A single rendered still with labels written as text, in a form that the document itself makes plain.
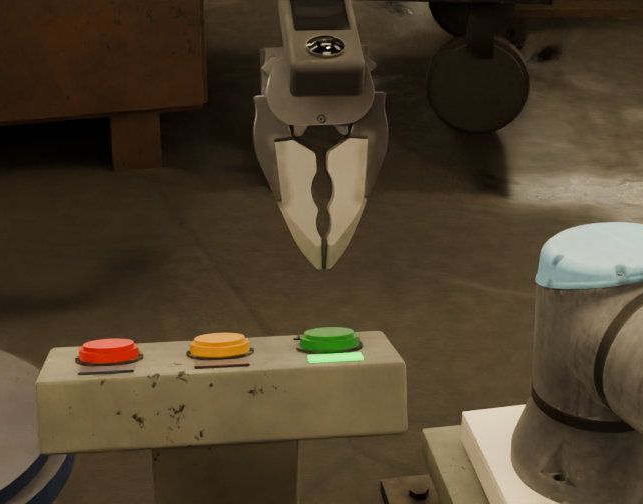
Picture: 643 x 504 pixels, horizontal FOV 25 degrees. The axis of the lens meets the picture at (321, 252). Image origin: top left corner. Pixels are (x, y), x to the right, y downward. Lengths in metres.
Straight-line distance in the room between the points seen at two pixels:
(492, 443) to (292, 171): 0.76
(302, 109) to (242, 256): 1.44
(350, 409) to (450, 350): 1.20
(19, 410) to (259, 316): 1.01
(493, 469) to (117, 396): 0.76
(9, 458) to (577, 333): 0.59
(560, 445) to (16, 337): 0.95
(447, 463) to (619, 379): 0.34
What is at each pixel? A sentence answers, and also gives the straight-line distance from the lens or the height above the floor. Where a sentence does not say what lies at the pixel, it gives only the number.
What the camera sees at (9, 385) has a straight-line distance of 1.30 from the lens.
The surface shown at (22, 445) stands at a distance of 1.22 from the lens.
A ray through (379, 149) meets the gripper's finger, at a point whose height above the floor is 0.73.
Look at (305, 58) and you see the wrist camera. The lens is 0.89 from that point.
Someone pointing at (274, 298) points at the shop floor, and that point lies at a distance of 2.28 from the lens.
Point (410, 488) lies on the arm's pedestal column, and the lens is 1.82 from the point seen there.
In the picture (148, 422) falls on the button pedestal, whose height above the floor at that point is 0.59.
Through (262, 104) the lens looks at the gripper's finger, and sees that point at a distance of 0.97.
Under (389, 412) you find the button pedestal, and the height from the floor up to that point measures 0.59.
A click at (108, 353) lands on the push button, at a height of 0.61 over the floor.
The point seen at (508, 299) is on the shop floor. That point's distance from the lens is 2.29.
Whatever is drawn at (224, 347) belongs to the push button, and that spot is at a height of 0.61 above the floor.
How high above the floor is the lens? 1.12
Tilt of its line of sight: 28 degrees down
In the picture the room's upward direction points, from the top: straight up
